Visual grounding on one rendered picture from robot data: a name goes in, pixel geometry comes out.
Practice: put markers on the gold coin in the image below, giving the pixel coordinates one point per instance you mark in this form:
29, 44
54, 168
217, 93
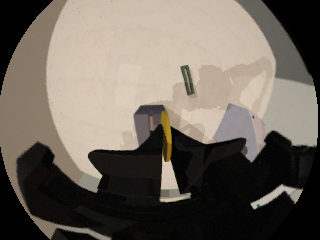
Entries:
167, 136

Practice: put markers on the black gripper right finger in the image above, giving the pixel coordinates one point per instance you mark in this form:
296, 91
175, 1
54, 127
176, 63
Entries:
190, 158

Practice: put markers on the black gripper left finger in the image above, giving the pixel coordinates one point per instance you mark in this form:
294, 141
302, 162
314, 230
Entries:
144, 162

